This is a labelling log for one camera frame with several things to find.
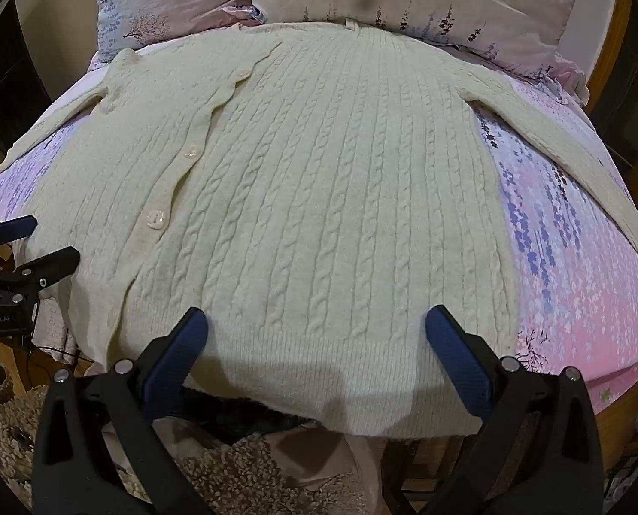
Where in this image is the beige fuzzy cloth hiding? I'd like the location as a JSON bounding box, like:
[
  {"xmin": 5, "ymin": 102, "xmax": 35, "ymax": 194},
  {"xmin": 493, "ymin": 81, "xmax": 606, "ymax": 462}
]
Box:
[{"xmin": 0, "ymin": 383, "xmax": 352, "ymax": 515}]

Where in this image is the black cable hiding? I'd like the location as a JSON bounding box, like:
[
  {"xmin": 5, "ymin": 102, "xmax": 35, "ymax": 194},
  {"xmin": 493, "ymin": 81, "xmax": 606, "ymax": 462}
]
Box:
[{"xmin": 26, "ymin": 300, "xmax": 81, "ymax": 382}]

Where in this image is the wooden bed frame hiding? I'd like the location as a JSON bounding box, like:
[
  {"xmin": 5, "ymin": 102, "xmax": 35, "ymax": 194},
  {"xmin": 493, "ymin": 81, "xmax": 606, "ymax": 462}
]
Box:
[{"xmin": 587, "ymin": 0, "xmax": 638, "ymax": 215}]

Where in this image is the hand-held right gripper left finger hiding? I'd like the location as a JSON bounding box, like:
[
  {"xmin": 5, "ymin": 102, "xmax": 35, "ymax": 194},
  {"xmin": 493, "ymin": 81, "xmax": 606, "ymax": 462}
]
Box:
[{"xmin": 33, "ymin": 307, "xmax": 213, "ymax": 515}]

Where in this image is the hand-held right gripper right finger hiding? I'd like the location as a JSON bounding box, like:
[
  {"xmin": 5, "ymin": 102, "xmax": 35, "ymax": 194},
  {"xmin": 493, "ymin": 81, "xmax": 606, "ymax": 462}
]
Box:
[{"xmin": 425, "ymin": 305, "xmax": 605, "ymax": 515}]

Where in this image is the cream cable knit cardigan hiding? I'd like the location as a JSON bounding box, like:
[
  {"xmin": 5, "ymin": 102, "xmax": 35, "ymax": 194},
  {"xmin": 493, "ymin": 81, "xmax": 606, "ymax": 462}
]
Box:
[{"xmin": 0, "ymin": 20, "xmax": 638, "ymax": 439}]

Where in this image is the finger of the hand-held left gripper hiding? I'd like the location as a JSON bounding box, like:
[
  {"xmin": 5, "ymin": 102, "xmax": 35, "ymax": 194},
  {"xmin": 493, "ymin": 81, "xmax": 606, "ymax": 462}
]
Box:
[
  {"xmin": 0, "ymin": 247, "xmax": 81, "ymax": 301},
  {"xmin": 0, "ymin": 215, "xmax": 38, "ymax": 250}
]

